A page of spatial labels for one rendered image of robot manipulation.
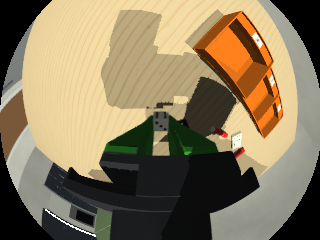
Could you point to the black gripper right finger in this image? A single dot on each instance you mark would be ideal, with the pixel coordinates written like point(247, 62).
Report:
point(184, 141)

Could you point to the white die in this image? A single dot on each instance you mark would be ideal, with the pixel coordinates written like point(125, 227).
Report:
point(161, 121)

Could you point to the white domino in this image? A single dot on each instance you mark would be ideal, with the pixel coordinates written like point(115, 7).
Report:
point(236, 140)

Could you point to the orange bin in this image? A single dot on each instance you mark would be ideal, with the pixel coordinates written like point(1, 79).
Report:
point(241, 64)

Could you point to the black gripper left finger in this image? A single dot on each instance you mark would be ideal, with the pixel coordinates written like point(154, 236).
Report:
point(134, 140)

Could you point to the black usb stick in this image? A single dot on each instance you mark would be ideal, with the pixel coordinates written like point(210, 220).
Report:
point(184, 122)

